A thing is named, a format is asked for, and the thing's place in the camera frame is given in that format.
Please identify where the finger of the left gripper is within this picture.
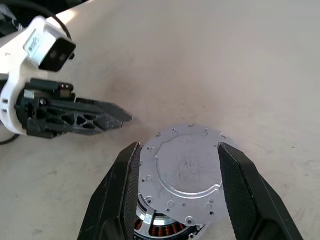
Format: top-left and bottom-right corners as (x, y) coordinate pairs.
(74, 97), (121, 109)
(33, 97), (134, 137)

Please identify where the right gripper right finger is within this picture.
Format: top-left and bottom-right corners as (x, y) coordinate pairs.
(216, 141), (305, 240)

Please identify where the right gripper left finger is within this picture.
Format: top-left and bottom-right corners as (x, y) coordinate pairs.
(77, 141), (141, 240)

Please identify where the motor stator with copper windings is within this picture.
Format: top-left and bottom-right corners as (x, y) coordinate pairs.
(133, 192), (208, 240)

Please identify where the round silver disc part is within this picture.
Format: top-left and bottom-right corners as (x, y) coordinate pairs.
(136, 121), (237, 227)

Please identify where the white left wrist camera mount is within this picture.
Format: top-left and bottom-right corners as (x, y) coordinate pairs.
(0, 15), (77, 136)

